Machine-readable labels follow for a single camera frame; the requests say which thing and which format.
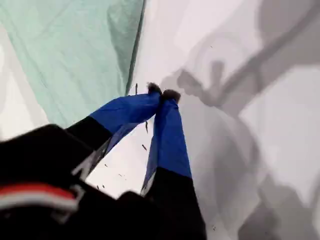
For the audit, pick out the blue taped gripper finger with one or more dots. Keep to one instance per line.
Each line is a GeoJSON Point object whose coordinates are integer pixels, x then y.
{"type": "Point", "coordinates": [170, 140]}
{"type": "Point", "coordinates": [125, 110]}

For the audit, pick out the pale green T-shirt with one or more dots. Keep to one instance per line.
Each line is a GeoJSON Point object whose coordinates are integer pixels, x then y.
{"type": "Point", "coordinates": [62, 50]}

